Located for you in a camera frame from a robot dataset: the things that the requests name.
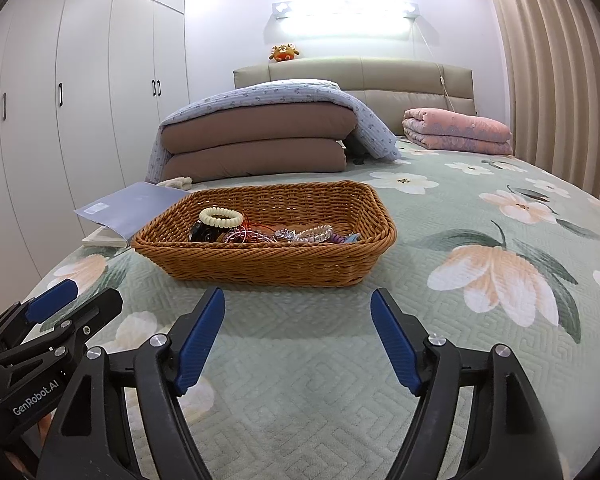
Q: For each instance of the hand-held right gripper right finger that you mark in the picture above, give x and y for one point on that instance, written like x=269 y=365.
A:
x=395 y=345

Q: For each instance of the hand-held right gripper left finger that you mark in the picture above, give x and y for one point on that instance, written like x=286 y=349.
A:
x=200 y=345

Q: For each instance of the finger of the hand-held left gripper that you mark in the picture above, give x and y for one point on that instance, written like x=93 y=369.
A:
x=95 y=310
x=52 y=300

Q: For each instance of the brown wicker basket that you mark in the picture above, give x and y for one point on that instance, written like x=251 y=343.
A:
x=260 y=265

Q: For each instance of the green floral bedspread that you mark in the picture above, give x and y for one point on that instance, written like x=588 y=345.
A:
x=455 y=320

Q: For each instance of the blue grey paper folder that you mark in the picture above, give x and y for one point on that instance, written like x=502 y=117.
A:
x=130 y=205

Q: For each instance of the black glossy hair accessory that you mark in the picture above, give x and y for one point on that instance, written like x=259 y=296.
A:
x=202 y=232

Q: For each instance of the small blue hair accessory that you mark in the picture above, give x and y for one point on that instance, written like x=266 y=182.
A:
x=353 y=237

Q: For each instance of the small cream cloth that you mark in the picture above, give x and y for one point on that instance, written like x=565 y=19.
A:
x=175 y=183

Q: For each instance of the brown folded quilt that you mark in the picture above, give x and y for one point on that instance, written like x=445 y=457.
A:
x=255 y=162
x=255 y=127

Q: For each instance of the white wardrobe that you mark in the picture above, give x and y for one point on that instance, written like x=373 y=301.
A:
x=80 y=110

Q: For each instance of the blue floral blanket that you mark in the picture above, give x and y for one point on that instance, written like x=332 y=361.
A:
x=375 y=130

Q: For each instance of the pink folded blanket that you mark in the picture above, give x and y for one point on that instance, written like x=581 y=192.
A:
x=455 y=130

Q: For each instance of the beige padded headboard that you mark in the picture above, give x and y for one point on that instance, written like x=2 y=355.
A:
x=395 y=80

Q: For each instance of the orange plush toy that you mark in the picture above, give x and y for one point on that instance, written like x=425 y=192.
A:
x=283 y=52

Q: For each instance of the beige curtain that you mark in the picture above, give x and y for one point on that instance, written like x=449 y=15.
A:
x=555 y=85

